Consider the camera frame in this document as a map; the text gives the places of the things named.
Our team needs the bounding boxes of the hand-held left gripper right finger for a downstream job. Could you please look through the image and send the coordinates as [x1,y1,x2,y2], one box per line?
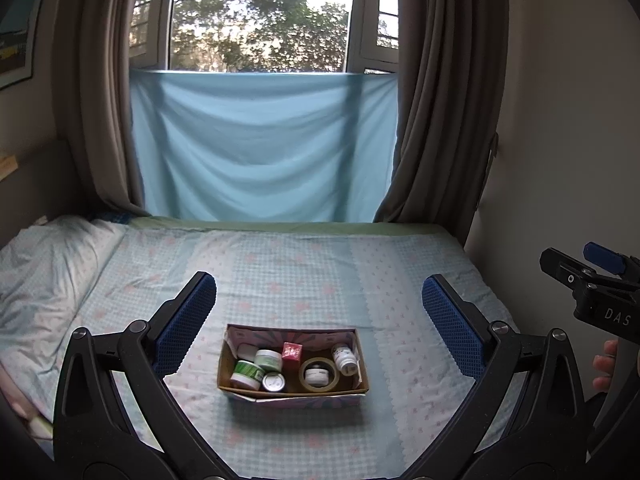
[415,274,588,477]

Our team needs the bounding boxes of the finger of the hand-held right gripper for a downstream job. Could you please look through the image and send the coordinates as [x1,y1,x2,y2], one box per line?
[539,247,598,295]
[583,242,640,278]

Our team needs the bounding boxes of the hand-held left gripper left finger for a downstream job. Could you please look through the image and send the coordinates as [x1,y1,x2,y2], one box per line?
[52,271,227,477]

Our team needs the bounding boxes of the green jar with white lid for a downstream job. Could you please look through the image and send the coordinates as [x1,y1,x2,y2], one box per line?
[229,360,266,391]

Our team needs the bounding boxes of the white plastic bottle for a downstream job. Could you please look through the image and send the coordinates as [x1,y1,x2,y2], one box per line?
[331,342,360,375]

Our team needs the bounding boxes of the cardboard box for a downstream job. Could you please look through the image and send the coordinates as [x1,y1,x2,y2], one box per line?
[216,323,371,405]

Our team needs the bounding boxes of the person's right hand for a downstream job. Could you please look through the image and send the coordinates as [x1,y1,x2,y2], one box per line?
[592,338,621,392]

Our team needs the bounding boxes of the small light green jar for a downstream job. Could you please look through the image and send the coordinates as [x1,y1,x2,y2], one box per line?
[254,349,284,373]

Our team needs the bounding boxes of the beige tape roll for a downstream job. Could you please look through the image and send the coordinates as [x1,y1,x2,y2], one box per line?
[298,357,338,392]

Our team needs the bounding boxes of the checked floral bed sheet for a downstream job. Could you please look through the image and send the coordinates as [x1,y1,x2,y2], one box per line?
[0,220,521,480]

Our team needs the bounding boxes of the white pillow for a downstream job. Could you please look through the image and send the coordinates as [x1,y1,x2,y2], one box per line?
[0,215,126,356]

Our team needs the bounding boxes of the yellow flowered cloth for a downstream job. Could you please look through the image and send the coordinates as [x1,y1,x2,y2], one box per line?
[27,410,54,439]

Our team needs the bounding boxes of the light blue hanging cloth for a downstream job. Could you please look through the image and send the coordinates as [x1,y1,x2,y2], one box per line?
[129,70,401,224]

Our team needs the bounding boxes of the grey headboard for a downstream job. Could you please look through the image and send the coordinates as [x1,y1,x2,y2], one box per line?
[0,139,77,248]

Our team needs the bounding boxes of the brown curtain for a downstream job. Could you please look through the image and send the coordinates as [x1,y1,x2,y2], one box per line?
[50,0,181,217]
[372,0,511,251]

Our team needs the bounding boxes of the window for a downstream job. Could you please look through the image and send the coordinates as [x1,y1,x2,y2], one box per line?
[127,0,401,76]

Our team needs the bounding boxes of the wall poster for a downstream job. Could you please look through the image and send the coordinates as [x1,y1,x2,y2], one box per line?
[0,0,47,92]

